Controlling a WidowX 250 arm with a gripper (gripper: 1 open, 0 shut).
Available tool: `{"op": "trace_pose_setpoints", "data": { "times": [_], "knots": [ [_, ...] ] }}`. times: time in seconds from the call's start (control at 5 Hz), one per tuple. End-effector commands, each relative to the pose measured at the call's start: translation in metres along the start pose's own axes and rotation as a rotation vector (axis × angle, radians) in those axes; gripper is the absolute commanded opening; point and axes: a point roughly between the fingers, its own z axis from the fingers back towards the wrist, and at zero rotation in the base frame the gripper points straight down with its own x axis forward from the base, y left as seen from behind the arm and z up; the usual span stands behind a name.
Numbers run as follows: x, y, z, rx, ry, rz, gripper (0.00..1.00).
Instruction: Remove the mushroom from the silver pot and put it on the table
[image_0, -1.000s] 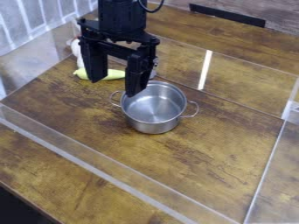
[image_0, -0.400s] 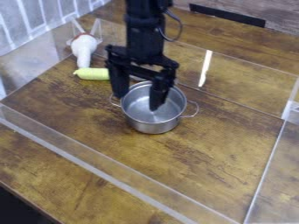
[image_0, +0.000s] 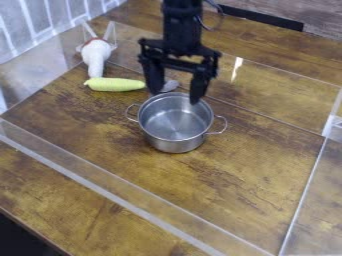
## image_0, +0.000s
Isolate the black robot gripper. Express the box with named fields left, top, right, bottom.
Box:
left=139, top=0, right=222, bottom=104

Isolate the silver steel pot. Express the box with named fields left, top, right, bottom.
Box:
left=125, top=92, right=229, bottom=153

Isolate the white plush mushroom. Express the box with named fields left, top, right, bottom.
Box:
left=77, top=38, right=113, bottom=78

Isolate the green handled spoon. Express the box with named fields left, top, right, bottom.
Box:
left=85, top=78, right=146, bottom=92

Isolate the black cable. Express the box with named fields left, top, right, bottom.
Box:
left=195, top=0, right=226, bottom=33

